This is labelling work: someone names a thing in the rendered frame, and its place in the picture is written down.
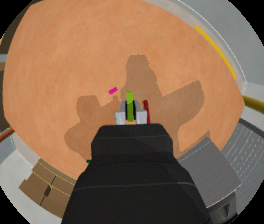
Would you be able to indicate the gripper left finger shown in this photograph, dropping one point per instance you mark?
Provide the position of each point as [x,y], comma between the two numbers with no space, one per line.
[121,115]

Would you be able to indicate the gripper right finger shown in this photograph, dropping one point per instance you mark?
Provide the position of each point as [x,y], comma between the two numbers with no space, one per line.
[139,115]

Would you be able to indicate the lime green rod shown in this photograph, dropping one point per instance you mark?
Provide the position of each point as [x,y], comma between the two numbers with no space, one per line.
[130,106]

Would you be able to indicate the dark red rod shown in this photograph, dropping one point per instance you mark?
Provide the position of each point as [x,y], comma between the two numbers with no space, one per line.
[147,109]

